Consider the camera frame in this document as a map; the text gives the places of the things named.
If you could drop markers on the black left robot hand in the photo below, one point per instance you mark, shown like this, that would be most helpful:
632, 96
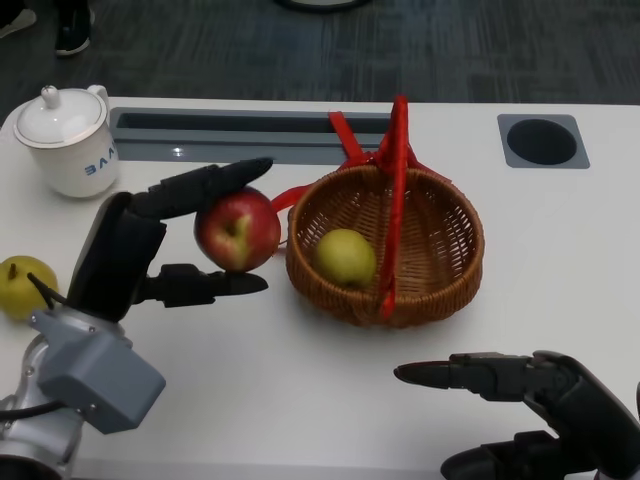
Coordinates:
110, 260

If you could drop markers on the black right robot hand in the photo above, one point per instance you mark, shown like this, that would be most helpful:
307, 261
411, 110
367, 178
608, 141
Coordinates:
590, 415

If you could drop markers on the red apple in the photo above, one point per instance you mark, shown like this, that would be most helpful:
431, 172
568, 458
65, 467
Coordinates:
235, 230

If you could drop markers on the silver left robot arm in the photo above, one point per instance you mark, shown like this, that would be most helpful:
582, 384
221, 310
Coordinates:
35, 440

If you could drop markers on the white ceramic mug blue letters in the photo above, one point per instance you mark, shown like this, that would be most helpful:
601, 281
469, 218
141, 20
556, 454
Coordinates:
75, 170

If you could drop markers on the yellow-green pear with brown stem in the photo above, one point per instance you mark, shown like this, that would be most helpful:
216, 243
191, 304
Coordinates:
17, 292

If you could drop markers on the white mug lid with knob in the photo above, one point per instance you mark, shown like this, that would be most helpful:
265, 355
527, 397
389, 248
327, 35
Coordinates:
60, 120

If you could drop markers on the dark shoe with white sole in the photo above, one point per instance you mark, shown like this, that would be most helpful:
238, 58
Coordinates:
72, 37

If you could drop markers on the smooth yellow-green pear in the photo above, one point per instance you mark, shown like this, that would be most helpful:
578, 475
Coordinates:
342, 257

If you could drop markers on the light grey shoe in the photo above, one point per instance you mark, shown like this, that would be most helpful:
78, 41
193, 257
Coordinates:
15, 22

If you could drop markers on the grey round table grommet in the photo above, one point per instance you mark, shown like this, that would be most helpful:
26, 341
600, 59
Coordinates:
542, 142

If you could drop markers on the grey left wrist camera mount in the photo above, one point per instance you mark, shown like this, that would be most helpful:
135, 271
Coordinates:
100, 380

